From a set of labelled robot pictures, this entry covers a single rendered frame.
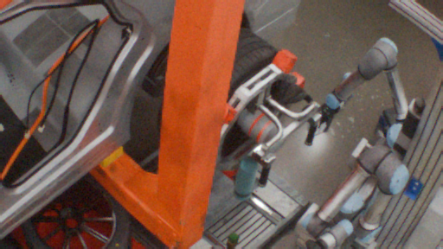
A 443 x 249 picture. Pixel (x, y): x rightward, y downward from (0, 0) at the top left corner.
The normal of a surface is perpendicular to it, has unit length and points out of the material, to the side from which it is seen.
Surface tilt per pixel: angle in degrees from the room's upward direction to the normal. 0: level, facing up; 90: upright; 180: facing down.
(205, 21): 90
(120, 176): 0
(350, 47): 0
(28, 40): 7
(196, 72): 90
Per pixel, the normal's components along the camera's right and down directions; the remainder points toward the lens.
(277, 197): 0.11, -0.62
